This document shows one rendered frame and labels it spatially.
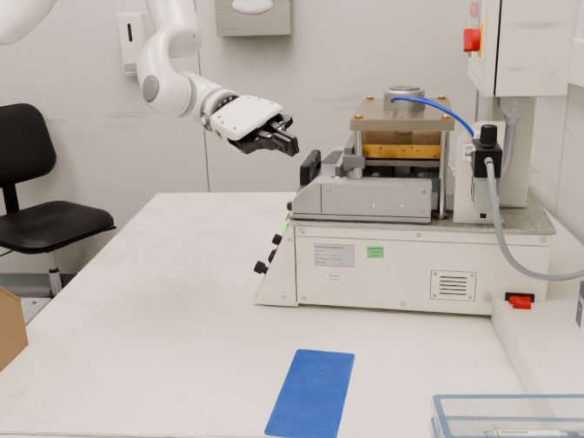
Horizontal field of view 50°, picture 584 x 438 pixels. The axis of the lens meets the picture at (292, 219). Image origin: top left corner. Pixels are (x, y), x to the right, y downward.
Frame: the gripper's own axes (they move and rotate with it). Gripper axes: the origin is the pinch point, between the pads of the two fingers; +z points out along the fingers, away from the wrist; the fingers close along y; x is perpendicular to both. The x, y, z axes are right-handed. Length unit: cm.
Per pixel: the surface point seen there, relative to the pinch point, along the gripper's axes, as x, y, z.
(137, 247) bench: 42, -16, -51
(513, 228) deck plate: 21.6, 22.6, 27.5
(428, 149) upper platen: 12.1, 23.1, 9.7
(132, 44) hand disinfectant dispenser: 48, 50, -169
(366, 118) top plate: 4.8, 16.9, 1.3
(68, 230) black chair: 94, -14, -148
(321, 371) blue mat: 26.2, -17.4, 19.5
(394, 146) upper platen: 11.2, 19.4, 4.8
